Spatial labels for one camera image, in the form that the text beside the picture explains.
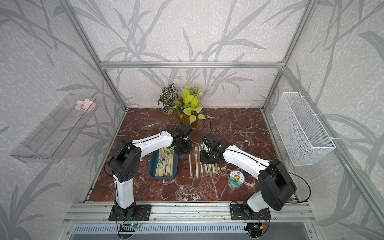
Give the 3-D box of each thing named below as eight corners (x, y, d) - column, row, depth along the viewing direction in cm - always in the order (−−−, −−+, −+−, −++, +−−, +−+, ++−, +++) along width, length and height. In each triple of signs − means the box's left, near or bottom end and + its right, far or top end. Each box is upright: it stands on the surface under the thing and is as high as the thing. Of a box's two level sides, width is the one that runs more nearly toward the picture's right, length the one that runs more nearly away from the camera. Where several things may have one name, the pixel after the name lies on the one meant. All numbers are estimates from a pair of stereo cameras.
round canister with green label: (228, 190, 83) (231, 185, 76) (227, 175, 88) (229, 169, 81) (242, 190, 83) (246, 185, 76) (240, 175, 88) (243, 169, 81)
